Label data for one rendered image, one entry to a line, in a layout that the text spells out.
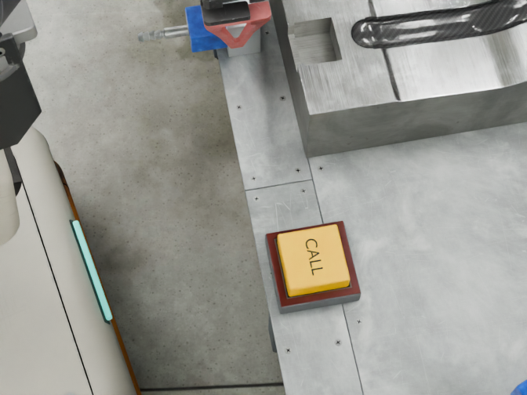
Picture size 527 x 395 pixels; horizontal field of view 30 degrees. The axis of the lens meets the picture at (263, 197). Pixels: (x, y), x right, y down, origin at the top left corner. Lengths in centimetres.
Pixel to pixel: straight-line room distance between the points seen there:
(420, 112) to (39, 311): 77
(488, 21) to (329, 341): 37
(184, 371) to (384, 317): 86
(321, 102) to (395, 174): 13
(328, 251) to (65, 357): 67
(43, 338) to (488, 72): 83
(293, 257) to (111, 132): 109
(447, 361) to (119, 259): 101
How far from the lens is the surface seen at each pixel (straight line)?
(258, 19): 99
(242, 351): 179
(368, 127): 101
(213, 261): 185
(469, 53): 103
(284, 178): 103
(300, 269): 94
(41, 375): 152
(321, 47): 103
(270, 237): 97
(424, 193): 103
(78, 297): 156
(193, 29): 108
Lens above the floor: 171
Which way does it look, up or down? 64 degrees down
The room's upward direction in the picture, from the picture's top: straight up
